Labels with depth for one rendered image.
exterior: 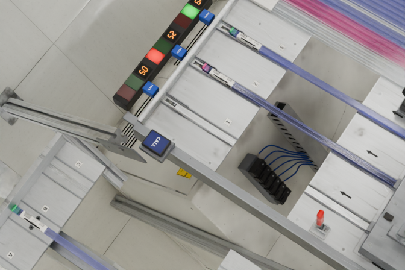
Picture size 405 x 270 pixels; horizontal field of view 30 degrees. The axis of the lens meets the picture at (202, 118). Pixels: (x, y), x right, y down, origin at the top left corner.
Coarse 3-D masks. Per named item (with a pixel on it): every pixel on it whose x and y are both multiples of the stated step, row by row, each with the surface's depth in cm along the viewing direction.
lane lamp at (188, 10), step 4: (188, 4) 177; (184, 8) 177; (188, 8) 177; (192, 8) 177; (196, 8) 177; (184, 12) 176; (188, 12) 176; (192, 12) 176; (196, 12) 176; (188, 16) 176; (192, 16) 176
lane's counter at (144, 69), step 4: (140, 64) 172; (144, 64) 172; (140, 68) 171; (144, 68) 171; (148, 68) 171; (136, 72) 171; (140, 72) 171; (144, 72) 171; (148, 72) 171; (140, 76) 171; (144, 76) 171
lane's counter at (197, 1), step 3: (192, 0) 178; (195, 0) 178; (198, 0) 178; (201, 0) 178; (204, 0) 178; (192, 3) 177; (195, 3) 177; (198, 3) 177; (201, 3) 177; (204, 3) 177; (198, 6) 177; (201, 6) 177
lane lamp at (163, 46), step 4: (160, 40) 174; (164, 40) 174; (156, 44) 174; (160, 44) 174; (164, 44) 174; (168, 44) 174; (156, 48) 173; (160, 48) 173; (164, 48) 173; (168, 48) 173; (164, 52) 173
